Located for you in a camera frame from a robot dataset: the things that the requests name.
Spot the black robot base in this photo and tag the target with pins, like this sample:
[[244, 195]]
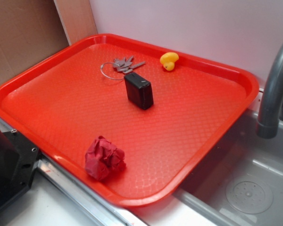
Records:
[[18, 162]]

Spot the black rectangular box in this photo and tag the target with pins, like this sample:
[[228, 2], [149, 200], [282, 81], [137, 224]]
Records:
[[139, 90]]

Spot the red plastic tray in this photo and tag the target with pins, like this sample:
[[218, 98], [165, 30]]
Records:
[[65, 102]]

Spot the grey keys bunch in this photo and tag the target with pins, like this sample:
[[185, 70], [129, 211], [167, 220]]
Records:
[[126, 65]]

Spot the yellow rubber duck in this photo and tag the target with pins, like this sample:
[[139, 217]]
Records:
[[168, 60]]

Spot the crumpled red paper ball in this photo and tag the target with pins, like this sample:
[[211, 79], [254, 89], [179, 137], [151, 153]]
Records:
[[102, 158]]

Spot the grey toy sink basin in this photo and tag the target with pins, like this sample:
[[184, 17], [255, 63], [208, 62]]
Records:
[[200, 199]]

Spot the grey sink faucet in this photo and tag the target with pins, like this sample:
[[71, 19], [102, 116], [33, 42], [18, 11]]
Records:
[[271, 107]]

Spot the round sink drain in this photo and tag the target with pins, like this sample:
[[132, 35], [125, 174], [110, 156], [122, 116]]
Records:
[[249, 197]]

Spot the brown cardboard panel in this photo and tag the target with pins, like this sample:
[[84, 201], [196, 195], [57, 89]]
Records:
[[33, 30]]

